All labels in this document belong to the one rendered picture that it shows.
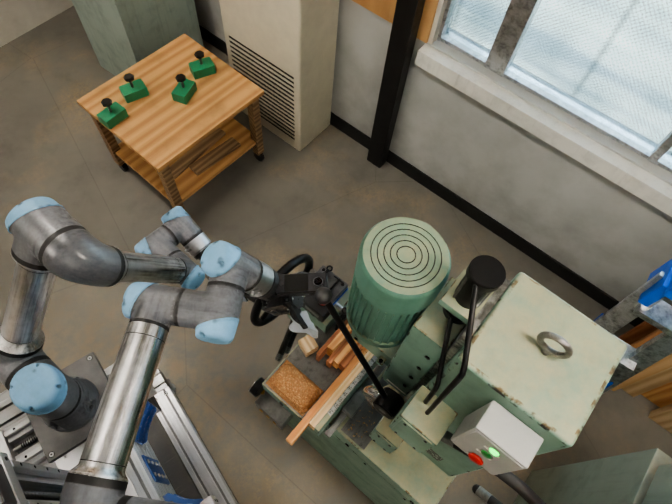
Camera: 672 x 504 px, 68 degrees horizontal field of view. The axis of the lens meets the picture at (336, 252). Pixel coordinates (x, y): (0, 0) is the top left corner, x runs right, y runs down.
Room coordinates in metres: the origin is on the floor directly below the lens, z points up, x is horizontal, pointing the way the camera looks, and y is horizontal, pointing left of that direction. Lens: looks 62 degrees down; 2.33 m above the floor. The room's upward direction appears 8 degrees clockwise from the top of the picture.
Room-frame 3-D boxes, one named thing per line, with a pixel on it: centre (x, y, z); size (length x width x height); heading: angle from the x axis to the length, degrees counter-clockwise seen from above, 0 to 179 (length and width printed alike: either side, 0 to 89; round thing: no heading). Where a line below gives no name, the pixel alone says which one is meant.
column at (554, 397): (0.29, -0.38, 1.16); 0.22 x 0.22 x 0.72; 57
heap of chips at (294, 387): (0.31, 0.06, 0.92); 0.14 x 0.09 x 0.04; 57
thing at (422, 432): (0.20, -0.23, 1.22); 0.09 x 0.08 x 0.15; 57
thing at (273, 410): (0.31, 0.13, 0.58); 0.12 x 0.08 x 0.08; 57
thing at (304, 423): (0.39, -0.09, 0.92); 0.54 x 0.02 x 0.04; 147
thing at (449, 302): (0.37, -0.25, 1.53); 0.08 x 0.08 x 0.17; 57
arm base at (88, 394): (0.19, 0.69, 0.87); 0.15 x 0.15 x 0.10
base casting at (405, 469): (0.38, -0.23, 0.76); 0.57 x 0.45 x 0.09; 57
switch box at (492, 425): (0.16, -0.32, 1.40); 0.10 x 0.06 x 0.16; 57
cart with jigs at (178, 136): (1.66, 0.87, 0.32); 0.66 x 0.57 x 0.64; 146
